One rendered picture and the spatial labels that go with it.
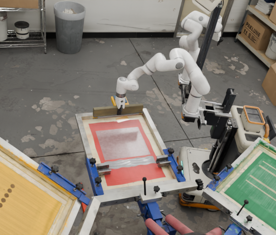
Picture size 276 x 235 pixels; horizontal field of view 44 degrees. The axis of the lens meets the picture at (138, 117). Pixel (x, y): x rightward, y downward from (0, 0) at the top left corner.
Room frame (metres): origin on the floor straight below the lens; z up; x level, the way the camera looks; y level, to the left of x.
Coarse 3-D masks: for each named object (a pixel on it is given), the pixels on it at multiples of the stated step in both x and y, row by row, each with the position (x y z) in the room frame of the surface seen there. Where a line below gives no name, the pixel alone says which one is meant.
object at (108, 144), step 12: (96, 132) 1.86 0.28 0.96; (108, 132) 1.89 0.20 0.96; (96, 144) 1.74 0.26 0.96; (108, 144) 1.76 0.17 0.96; (120, 144) 1.79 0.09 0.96; (108, 156) 1.65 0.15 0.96; (120, 156) 1.67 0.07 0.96; (120, 168) 1.56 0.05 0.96; (132, 168) 1.58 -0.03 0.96; (108, 180) 1.43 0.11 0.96; (120, 180) 1.45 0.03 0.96; (132, 180) 1.47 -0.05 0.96
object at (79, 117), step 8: (144, 112) 2.17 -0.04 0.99; (80, 120) 1.92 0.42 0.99; (80, 128) 1.83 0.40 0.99; (152, 128) 1.99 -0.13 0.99; (80, 136) 1.78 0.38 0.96; (88, 144) 1.69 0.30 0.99; (160, 144) 1.84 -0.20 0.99; (88, 152) 1.61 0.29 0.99; (152, 184) 1.45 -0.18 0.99; (160, 184) 1.46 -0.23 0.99; (104, 192) 1.31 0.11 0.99; (112, 192) 1.32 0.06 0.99
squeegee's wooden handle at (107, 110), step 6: (96, 108) 1.91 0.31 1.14; (102, 108) 1.92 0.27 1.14; (108, 108) 1.94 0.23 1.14; (114, 108) 1.96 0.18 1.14; (126, 108) 2.00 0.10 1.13; (132, 108) 2.02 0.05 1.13; (138, 108) 2.04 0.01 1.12; (96, 114) 1.90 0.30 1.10; (102, 114) 1.92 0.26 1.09; (108, 114) 1.94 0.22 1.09; (114, 114) 1.96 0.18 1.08
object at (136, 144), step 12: (132, 120) 2.08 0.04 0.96; (120, 132) 1.91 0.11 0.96; (132, 132) 1.94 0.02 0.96; (144, 132) 1.97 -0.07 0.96; (132, 144) 1.81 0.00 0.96; (144, 144) 1.84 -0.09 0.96; (132, 156) 1.69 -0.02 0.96; (144, 156) 1.71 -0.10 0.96; (144, 168) 1.60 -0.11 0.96; (156, 168) 1.62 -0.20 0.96
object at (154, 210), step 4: (148, 204) 1.25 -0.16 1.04; (152, 204) 1.25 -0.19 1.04; (156, 204) 1.26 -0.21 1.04; (148, 208) 1.23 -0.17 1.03; (152, 208) 1.22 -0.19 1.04; (156, 208) 1.23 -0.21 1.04; (148, 212) 1.21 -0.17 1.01; (152, 212) 1.20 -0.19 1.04; (156, 212) 1.20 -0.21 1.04; (160, 212) 1.21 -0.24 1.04; (152, 216) 1.17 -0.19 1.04; (156, 216) 1.18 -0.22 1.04; (160, 216) 1.18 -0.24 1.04; (160, 220) 1.17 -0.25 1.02
